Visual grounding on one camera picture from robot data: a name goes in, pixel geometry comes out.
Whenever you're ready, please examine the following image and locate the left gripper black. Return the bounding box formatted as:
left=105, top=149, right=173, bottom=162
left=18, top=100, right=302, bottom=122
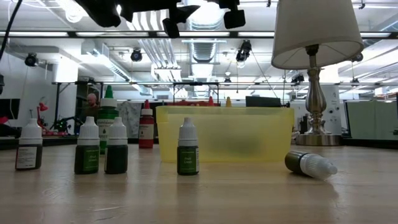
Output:
left=119, top=0, right=200, bottom=23

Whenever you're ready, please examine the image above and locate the yellow translucent plastic bin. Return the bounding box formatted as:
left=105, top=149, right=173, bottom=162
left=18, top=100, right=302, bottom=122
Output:
left=155, top=106, right=295, bottom=164

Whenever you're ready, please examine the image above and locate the small olive green dropper bottle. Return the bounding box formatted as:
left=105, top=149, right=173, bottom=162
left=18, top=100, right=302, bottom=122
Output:
left=284, top=150, right=338, bottom=180

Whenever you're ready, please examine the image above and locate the red object on far table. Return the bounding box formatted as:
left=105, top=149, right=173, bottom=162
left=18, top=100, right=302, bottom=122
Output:
left=167, top=100, right=208, bottom=107

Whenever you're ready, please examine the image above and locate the white patterned cloth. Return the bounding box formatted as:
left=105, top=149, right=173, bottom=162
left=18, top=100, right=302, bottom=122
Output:
left=118, top=101, right=141, bottom=139

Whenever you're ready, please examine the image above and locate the large dark red colouring bottle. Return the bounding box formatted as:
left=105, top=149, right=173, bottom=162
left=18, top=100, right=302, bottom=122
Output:
left=138, top=100, right=155, bottom=149

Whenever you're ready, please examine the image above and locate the black computer monitor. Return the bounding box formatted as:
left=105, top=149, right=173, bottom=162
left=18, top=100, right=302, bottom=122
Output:
left=245, top=96, right=282, bottom=108

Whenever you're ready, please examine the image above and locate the large green colouring bottle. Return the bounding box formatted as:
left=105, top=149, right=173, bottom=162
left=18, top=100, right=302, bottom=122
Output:
left=96, top=85, right=119, bottom=156

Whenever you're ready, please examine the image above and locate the person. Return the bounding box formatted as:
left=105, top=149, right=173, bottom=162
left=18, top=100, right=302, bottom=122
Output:
left=81, top=93, right=102, bottom=125

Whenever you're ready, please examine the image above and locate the table lamp white shade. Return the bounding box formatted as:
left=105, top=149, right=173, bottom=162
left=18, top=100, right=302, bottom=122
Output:
left=271, top=0, right=364, bottom=147

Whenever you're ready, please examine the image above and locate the small green-label dropper bottle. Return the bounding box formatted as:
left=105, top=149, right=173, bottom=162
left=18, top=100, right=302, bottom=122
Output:
left=177, top=117, right=200, bottom=176
left=74, top=116, right=101, bottom=175

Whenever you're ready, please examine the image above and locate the small dark dropper bottle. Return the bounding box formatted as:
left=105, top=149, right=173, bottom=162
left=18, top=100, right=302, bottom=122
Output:
left=104, top=116, right=129, bottom=175

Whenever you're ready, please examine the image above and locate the small white-label dropper bottle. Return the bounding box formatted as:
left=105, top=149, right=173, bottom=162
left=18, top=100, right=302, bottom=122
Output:
left=15, top=118, right=44, bottom=171

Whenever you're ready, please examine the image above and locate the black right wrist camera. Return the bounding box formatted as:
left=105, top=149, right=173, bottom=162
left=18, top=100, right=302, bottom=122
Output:
left=218, top=0, right=246, bottom=29

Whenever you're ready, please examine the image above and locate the black ceiling camera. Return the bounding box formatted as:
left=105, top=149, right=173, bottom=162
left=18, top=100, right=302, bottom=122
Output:
left=24, top=52, right=39, bottom=67
left=235, top=39, right=253, bottom=63
left=130, top=48, right=143, bottom=63
left=291, top=73, right=306, bottom=85

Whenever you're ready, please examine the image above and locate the black metal frame stand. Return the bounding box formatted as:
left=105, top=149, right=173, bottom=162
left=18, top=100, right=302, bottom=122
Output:
left=173, top=82, right=220, bottom=105

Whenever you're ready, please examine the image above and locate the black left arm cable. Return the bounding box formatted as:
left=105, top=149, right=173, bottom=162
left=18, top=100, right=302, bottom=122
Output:
left=0, top=0, right=24, bottom=62

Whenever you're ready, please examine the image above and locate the dark wall screen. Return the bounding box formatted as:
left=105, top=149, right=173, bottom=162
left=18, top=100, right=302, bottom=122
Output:
left=0, top=98, right=21, bottom=121

